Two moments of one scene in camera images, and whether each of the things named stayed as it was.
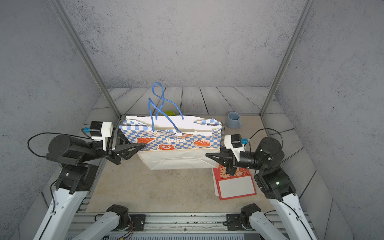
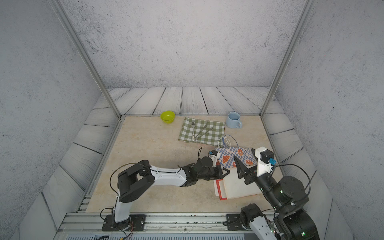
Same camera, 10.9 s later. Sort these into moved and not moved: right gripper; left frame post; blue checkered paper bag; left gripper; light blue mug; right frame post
Moved: blue checkered paper bag; right gripper; left gripper
Not moved: left frame post; right frame post; light blue mug
